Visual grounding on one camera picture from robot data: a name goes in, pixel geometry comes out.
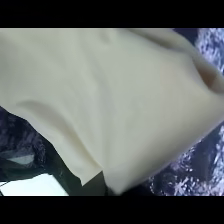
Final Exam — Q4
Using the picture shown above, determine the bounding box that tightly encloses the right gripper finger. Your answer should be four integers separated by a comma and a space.
80, 170, 110, 197

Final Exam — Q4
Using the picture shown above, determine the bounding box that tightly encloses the cream T-shirt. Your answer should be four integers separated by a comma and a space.
0, 27, 224, 196

